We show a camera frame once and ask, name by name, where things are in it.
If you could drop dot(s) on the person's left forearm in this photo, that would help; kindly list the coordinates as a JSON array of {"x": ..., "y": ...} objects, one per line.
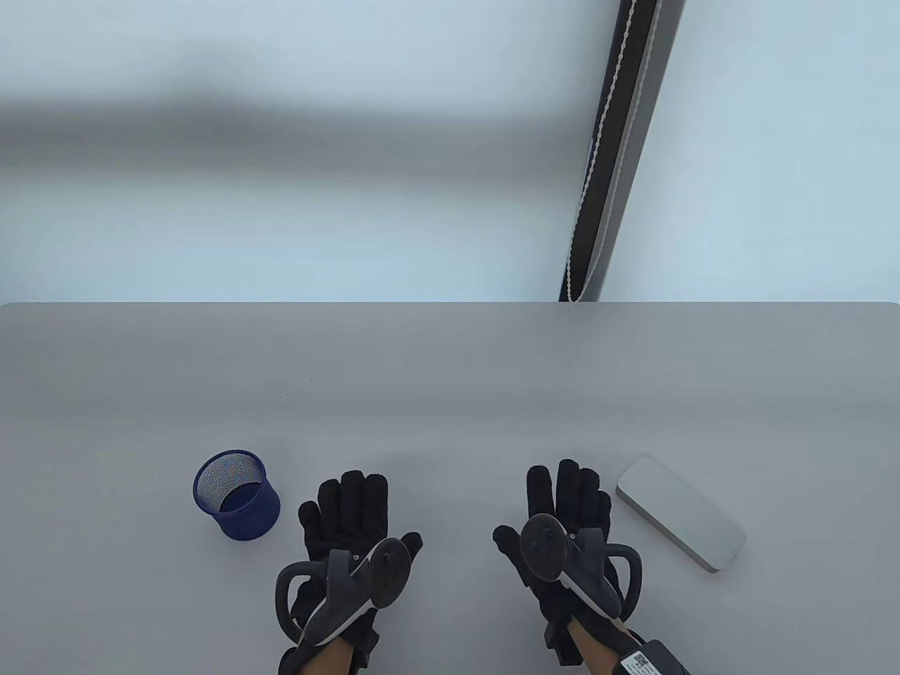
[{"x": 330, "y": 661}]

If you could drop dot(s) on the dark window frame post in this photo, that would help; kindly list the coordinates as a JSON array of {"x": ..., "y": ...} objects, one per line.
[{"x": 626, "y": 140}]

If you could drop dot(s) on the blue mesh pen cup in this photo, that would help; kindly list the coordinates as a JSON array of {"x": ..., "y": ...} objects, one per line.
[{"x": 249, "y": 517}]

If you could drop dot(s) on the person's right forearm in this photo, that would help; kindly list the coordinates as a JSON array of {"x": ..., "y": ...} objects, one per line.
[{"x": 594, "y": 647}]

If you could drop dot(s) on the person's left hand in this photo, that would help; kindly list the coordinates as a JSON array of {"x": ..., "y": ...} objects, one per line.
[{"x": 348, "y": 513}]

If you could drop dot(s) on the person's right hand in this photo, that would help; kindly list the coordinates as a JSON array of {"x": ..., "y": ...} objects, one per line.
[{"x": 569, "y": 492}]

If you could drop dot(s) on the silver sliding box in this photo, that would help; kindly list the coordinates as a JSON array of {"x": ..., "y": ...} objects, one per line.
[{"x": 678, "y": 513}]

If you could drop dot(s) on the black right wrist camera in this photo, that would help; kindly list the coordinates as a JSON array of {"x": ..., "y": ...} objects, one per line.
[{"x": 654, "y": 661}]

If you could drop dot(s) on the grey left hand controller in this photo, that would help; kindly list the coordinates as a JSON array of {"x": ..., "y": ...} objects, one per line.
[{"x": 387, "y": 573}]

